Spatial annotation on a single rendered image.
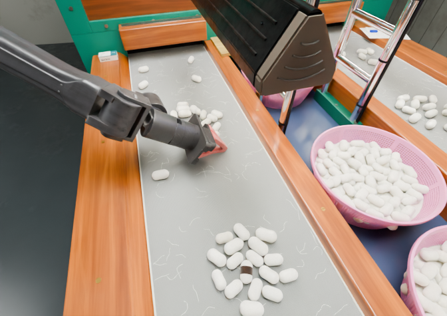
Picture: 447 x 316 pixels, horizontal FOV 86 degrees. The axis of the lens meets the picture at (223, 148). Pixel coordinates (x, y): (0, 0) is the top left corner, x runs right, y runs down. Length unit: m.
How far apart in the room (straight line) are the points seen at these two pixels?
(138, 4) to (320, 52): 0.82
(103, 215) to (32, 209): 1.19
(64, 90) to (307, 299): 0.50
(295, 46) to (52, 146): 1.87
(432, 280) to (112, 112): 0.60
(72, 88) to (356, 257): 0.53
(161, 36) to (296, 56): 0.77
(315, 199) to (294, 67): 0.33
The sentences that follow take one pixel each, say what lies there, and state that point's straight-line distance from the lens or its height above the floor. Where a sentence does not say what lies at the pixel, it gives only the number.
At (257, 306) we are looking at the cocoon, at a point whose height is 0.76.
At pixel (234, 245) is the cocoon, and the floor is 0.76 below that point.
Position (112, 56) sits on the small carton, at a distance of 0.98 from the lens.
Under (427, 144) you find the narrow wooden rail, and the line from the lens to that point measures 0.74.
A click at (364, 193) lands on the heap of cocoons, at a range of 0.58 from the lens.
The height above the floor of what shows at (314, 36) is 1.09.
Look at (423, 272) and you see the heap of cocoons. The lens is 0.56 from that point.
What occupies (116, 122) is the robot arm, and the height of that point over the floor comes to 0.91.
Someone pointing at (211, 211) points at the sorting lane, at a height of 0.74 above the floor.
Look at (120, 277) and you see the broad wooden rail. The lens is 0.45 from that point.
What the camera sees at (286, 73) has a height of 1.06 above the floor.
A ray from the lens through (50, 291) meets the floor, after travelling 1.41.
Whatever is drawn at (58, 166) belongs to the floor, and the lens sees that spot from 1.82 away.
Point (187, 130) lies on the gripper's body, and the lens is 0.48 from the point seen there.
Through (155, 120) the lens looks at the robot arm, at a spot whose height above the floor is 0.89.
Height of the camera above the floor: 1.17
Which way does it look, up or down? 47 degrees down
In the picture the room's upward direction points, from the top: straight up
